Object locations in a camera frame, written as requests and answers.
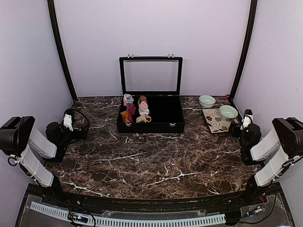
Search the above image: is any floral square plate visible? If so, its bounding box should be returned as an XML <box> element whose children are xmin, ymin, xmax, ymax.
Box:
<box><xmin>202</xmin><ymin>108</ymin><xmax>240</xmax><ymax>134</ymax></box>

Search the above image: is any near pale green bowl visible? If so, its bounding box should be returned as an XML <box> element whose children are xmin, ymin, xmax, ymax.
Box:
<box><xmin>219</xmin><ymin>105</ymin><xmax>238</xmax><ymax>122</ymax></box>

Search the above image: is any pink patterned sock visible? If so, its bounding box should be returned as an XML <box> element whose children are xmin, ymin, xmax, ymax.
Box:
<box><xmin>138</xmin><ymin>101</ymin><xmax>150</xmax><ymax>115</ymax></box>

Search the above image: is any rolled purple red sock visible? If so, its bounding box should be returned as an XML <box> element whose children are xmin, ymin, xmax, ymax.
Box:
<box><xmin>126</xmin><ymin>103</ymin><xmax>136</xmax><ymax>115</ymax></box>

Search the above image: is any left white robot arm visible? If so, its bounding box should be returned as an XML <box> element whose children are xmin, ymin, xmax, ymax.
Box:
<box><xmin>0</xmin><ymin>115</ymin><xmax>89</xmax><ymax>206</ymax></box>

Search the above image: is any rolled brown sock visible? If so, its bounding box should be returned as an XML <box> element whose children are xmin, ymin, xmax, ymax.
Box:
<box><xmin>138</xmin><ymin>96</ymin><xmax>148</xmax><ymax>105</ymax></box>

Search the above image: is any pale green bowl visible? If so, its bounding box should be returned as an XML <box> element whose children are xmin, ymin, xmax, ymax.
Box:
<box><xmin>219</xmin><ymin>105</ymin><xmax>238</xmax><ymax>122</ymax></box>
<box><xmin>199</xmin><ymin>95</ymin><xmax>216</xmax><ymax>108</ymax></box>

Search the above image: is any black frame post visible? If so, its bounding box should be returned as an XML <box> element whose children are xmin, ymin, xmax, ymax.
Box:
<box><xmin>229</xmin><ymin>0</ymin><xmax>258</xmax><ymax>102</ymax></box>
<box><xmin>47</xmin><ymin>0</ymin><xmax>78</xmax><ymax>102</ymax></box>

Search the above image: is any white slotted cable duct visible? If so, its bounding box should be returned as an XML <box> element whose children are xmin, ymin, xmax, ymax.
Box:
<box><xmin>30</xmin><ymin>201</ymin><xmax>226</xmax><ymax>227</ymax></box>

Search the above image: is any rolled pink white sock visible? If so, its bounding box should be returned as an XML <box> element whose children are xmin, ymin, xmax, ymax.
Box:
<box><xmin>123</xmin><ymin>94</ymin><xmax>134</xmax><ymax>106</ymax></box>

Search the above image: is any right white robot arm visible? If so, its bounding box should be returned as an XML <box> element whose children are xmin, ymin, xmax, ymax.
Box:
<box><xmin>239</xmin><ymin>117</ymin><xmax>303</xmax><ymax>205</ymax></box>

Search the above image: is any right black frame post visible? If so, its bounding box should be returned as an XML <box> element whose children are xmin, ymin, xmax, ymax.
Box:
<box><xmin>229</xmin><ymin>0</ymin><xmax>258</xmax><ymax>102</ymax></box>

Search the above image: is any small circuit board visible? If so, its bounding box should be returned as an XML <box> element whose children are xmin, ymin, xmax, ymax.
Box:
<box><xmin>68</xmin><ymin>213</ymin><xmax>88</xmax><ymax>223</ymax></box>

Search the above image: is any striped brown beige sock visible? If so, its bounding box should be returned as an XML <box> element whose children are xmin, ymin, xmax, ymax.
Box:
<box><xmin>136</xmin><ymin>114</ymin><xmax>152</xmax><ymax>123</ymax></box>

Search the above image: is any far pale green bowl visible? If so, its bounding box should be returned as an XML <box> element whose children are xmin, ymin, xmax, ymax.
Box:
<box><xmin>199</xmin><ymin>95</ymin><xmax>216</xmax><ymax>108</ymax></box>

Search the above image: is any rolled orange sock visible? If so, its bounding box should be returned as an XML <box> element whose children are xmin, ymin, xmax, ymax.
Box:
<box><xmin>120</xmin><ymin>111</ymin><xmax>133</xmax><ymax>123</ymax></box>

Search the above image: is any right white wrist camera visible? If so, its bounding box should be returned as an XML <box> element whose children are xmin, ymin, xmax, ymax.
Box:
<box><xmin>240</xmin><ymin>114</ymin><xmax>253</xmax><ymax>130</ymax></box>

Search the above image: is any black glass-lid storage box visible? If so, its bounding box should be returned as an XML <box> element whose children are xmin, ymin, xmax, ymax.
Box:
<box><xmin>116</xmin><ymin>55</ymin><xmax>185</xmax><ymax>133</ymax></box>

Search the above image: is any left black frame post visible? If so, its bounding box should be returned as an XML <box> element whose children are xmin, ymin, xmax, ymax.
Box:
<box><xmin>47</xmin><ymin>0</ymin><xmax>78</xmax><ymax>102</ymax></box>

